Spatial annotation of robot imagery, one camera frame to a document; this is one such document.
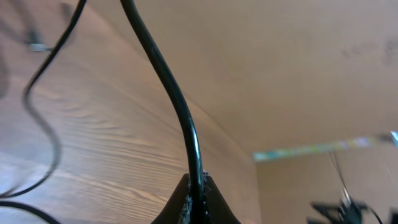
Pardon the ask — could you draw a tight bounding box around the black cable with barrel plug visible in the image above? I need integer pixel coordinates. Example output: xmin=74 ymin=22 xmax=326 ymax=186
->
xmin=0 ymin=0 xmax=208 ymax=224

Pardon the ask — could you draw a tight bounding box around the black short usb cable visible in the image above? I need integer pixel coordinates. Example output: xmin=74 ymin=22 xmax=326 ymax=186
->
xmin=18 ymin=2 xmax=75 ymax=54

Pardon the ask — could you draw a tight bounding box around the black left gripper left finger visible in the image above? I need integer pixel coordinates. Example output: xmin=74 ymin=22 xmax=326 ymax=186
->
xmin=152 ymin=174 xmax=190 ymax=224

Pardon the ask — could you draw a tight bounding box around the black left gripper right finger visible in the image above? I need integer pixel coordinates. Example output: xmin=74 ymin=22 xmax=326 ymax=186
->
xmin=204 ymin=172 xmax=241 ymax=224

